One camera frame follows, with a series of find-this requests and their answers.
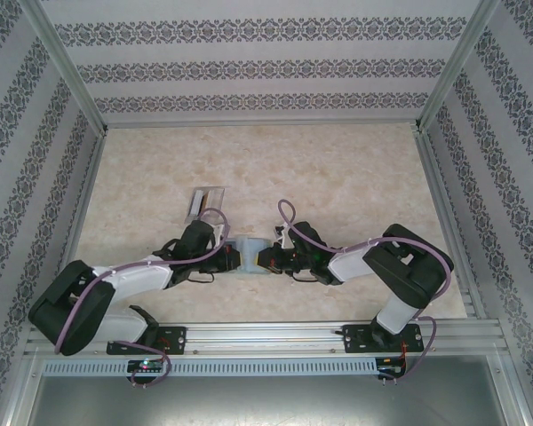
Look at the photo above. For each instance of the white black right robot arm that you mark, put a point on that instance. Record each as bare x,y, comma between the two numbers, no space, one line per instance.
404,275

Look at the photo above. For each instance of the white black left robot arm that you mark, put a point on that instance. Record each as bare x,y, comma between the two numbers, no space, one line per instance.
133,273

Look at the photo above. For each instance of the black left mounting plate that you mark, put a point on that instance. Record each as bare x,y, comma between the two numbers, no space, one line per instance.
173,341

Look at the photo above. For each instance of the aluminium frame post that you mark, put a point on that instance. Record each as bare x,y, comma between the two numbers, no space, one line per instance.
66,66
457,66

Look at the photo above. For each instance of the grey metal sheet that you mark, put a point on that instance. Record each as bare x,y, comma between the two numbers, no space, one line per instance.
266,404

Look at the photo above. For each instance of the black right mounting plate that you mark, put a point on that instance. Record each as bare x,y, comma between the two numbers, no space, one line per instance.
357,339

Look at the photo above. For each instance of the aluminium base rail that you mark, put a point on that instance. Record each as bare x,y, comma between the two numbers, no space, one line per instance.
266,339

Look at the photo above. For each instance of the small black circuit board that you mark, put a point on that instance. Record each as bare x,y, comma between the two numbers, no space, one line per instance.
146,365
391,370

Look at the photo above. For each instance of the white card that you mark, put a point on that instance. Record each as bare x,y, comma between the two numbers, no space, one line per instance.
197,202

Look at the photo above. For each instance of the aluminium frame bar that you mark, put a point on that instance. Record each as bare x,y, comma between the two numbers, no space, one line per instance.
82,199
446,213

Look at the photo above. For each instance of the clear acrylic card stand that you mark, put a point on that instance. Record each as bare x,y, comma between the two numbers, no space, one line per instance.
200,215

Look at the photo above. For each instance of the black mounting plate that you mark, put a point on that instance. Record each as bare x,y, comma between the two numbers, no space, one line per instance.
357,339
173,341

